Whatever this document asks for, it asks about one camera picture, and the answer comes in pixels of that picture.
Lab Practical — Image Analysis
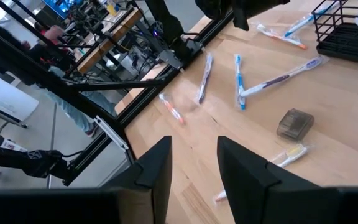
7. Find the person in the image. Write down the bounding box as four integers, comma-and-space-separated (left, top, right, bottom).
0, 0, 101, 139
34, 21, 67, 47

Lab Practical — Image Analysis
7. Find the purple toothbrush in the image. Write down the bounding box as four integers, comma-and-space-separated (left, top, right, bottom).
239, 55, 326, 98

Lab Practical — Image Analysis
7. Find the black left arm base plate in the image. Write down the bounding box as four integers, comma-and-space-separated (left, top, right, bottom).
157, 39, 205, 72

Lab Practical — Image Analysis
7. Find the silver frame bracket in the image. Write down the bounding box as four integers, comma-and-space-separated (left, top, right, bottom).
93, 114, 131, 152

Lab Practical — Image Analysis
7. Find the wooden workbench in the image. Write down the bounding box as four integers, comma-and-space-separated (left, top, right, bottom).
76, 7, 142, 75

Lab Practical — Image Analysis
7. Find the grey translucent floss box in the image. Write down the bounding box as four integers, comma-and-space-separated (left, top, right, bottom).
275, 108, 316, 142

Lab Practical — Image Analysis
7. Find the white red device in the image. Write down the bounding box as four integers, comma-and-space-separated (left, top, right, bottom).
0, 133, 27, 153

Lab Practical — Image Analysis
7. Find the blue toothbrush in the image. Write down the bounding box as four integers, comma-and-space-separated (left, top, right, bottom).
233, 54, 247, 111
196, 52, 214, 105
283, 1, 334, 39

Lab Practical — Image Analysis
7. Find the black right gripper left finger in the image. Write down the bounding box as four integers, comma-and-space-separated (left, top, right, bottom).
99, 136, 173, 224

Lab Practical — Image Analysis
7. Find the computer monitor blue screen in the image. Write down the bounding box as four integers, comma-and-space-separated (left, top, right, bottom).
42, 0, 83, 19

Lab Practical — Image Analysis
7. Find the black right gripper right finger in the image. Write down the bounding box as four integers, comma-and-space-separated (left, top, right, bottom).
217, 136, 338, 224

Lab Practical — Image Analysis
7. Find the white table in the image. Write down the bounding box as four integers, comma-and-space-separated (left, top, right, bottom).
0, 67, 40, 128

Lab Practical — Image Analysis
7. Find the black wire caddy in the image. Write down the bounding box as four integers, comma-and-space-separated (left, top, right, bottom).
311, 0, 358, 67

